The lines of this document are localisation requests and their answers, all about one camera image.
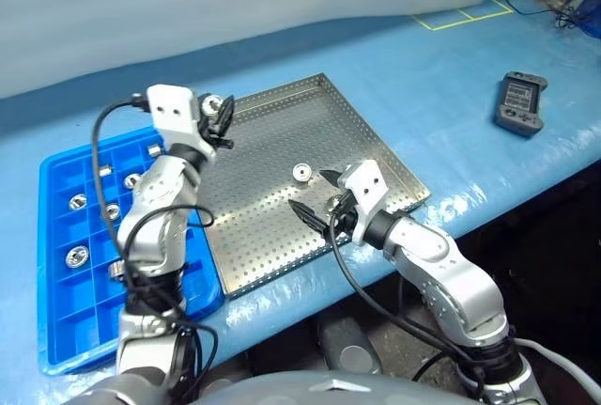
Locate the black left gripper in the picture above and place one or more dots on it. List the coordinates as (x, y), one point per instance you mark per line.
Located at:
(217, 137)

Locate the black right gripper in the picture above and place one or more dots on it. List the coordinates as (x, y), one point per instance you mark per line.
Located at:
(345, 219)

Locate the metal roller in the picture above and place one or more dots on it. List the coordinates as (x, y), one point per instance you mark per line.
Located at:
(302, 173)
(77, 200)
(115, 269)
(131, 181)
(212, 105)
(105, 172)
(153, 149)
(76, 256)
(112, 211)

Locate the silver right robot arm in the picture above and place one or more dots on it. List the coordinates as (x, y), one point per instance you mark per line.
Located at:
(451, 273)

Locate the perforated steel tray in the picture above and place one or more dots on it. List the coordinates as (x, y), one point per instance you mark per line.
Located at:
(263, 226)

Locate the blue plastic compartment tray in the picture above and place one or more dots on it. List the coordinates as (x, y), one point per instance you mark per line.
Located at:
(70, 311)

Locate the grey robot torso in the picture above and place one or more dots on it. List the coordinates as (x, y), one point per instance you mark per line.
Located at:
(282, 388)

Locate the dark grey handheld controller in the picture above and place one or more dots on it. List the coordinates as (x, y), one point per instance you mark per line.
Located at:
(519, 104)

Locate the yellow tape floor marking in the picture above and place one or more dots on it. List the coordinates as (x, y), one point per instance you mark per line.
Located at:
(462, 23)

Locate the blue crate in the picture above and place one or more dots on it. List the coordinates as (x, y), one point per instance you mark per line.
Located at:
(590, 15)

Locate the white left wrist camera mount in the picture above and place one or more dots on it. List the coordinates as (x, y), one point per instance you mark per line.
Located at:
(174, 111)

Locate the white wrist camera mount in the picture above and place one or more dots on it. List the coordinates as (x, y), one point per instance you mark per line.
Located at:
(174, 111)
(366, 184)

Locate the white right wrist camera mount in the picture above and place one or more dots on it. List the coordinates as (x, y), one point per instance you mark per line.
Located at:
(366, 184)

